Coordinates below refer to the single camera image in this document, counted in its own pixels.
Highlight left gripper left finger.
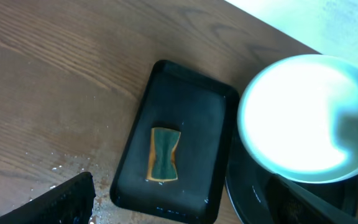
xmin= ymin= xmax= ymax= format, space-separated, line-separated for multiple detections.
xmin=0 ymin=172 xmax=96 ymax=224

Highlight mint plate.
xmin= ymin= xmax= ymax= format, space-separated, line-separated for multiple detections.
xmin=237 ymin=54 xmax=358 ymax=184

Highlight black round tray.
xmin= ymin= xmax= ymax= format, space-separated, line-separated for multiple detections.
xmin=226 ymin=130 xmax=358 ymax=223

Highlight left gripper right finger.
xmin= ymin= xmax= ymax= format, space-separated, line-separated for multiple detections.
xmin=265 ymin=175 xmax=358 ymax=224

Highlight black rectangular tray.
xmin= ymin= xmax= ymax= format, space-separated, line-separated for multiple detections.
xmin=110 ymin=60 xmax=239 ymax=223

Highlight orange green sponge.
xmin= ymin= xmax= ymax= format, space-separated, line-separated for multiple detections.
xmin=146 ymin=127 xmax=181 ymax=182

